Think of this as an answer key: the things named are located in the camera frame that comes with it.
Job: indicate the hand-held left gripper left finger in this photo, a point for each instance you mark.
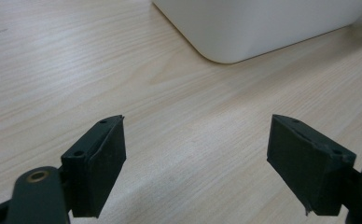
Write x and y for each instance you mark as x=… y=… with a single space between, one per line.
x=98 y=168

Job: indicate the white plastic bin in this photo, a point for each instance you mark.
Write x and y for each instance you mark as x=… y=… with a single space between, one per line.
x=247 y=28

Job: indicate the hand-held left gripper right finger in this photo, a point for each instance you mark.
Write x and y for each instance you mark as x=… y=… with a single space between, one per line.
x=309 y=168

